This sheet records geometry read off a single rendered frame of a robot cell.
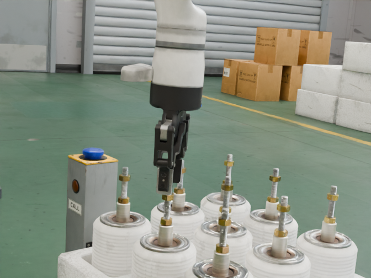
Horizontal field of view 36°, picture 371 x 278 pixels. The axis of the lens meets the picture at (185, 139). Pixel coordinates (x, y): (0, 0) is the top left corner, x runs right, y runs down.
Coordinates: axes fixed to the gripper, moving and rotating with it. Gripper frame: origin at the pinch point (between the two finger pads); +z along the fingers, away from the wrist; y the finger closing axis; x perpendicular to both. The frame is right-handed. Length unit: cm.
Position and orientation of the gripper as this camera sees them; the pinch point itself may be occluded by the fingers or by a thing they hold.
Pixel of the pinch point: (169, 179)
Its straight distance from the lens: 85.0
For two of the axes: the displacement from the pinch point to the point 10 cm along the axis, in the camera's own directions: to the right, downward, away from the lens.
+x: -9.8, -1.1, 1.6
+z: -0.8, 9.8, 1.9
